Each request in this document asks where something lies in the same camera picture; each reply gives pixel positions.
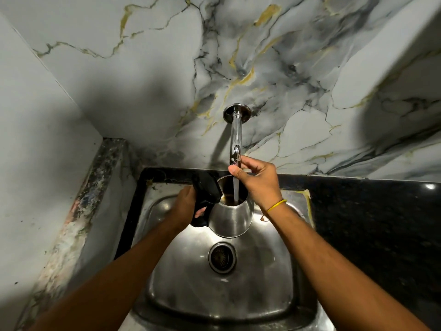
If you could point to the person's right hand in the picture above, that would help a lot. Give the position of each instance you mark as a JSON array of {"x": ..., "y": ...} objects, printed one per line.
[{"x": 262, "y": 184}]

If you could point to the person's left hand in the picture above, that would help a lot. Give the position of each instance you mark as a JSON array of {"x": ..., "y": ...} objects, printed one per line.
[{"x": 184, "y": 208}]

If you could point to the chrome wall tap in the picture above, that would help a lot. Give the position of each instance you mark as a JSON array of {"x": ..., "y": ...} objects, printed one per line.
[{"x": 236, "y": 134}]

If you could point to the person's right forearm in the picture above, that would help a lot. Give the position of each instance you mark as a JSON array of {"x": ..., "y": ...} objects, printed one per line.
[{"x": 330, "y": 272}]

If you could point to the person's left forearm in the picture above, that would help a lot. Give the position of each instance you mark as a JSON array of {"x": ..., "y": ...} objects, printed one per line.
[{"x": 113, "y": 279}]

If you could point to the yellow wrist band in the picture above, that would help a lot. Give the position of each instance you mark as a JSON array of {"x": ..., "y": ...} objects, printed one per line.
[{"x": 275, "y": 205}]

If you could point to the round sink drain strainer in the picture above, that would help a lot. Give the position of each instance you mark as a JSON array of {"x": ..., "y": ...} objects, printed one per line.
[{"x": 222, "y": 258}]

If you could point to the stainless steel sink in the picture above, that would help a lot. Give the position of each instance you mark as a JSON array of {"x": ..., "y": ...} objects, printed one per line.
[{"x": 227, "y": 296}]

